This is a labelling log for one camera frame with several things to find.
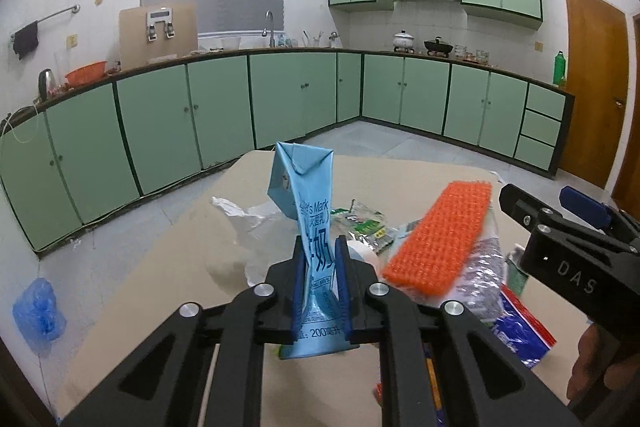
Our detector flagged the orange mesh scrubber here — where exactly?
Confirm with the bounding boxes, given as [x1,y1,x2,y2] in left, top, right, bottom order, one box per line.
[382,180,493,299]

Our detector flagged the person's right hand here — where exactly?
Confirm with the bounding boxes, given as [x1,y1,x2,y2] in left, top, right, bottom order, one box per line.
[566,324,640,406]

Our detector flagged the beige tablecloth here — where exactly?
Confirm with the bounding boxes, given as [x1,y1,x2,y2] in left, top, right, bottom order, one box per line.
[55,149,601,427]

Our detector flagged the metal towel bar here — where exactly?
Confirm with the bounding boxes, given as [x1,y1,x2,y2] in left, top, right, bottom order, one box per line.
[11,5,81,42]

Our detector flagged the blue milk carton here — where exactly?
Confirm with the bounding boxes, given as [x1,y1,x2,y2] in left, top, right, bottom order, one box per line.
[266,142,361,360]

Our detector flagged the dark towel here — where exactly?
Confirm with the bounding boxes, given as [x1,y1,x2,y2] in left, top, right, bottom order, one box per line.
[12,22,40,60]

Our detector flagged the silver printed plastic wrapper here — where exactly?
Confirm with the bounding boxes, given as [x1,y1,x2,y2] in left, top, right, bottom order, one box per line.
[425,207,508,328]

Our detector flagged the blue plastic bag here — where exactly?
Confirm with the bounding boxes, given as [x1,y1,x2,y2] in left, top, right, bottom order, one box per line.
[12,278,67,354]

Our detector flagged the black wok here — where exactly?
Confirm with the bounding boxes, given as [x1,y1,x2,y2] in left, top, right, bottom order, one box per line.
[424,37,453,56]

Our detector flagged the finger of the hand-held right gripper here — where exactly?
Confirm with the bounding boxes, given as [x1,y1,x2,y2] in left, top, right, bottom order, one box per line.
[559,186,640,253]
[499,183,568,236]

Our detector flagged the orange plastic basket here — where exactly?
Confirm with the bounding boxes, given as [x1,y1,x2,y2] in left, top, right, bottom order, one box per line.
[65,62,108,88]

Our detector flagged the metal kettle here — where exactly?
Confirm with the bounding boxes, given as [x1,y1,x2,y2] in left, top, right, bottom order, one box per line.
[38,68,56,100]

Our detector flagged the wooden door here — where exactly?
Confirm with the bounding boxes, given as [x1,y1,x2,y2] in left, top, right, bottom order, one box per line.
[557,0,630,190]

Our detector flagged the green snack wrapper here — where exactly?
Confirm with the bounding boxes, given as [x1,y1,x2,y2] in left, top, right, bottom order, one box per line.
[332,199,396,255]

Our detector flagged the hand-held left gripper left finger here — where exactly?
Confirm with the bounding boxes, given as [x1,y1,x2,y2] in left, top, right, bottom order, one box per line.
[60,237,307,427]

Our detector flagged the crumpled clear plastic bag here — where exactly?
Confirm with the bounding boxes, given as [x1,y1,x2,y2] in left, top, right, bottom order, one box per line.
[210,196,296,288]

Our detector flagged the blue and red packet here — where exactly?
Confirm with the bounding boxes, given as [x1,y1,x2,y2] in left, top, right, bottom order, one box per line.
[487,284,557,368]

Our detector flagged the white device with clips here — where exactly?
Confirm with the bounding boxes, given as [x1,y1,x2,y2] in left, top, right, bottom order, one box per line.
[145,10,176,42]

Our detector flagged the green scouring pad pack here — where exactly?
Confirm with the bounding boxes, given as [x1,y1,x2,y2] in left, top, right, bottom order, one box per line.
[505,244,531,295]

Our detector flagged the clear plastic jug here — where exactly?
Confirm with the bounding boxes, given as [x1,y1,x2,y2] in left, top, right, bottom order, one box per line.
[53,48,71,85]

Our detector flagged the green base cabinets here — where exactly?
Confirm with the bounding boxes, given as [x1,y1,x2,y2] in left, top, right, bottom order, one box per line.
[0,49,576,253]

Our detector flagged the wooden door leaf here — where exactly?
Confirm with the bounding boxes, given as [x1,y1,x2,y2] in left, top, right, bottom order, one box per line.
[612,14,640,208]

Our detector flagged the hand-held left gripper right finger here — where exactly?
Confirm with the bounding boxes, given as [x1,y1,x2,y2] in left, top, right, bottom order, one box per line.
[334,234,571,427]

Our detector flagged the glass jars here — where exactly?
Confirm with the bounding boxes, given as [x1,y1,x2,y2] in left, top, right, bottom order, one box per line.
[454,46,488,64]

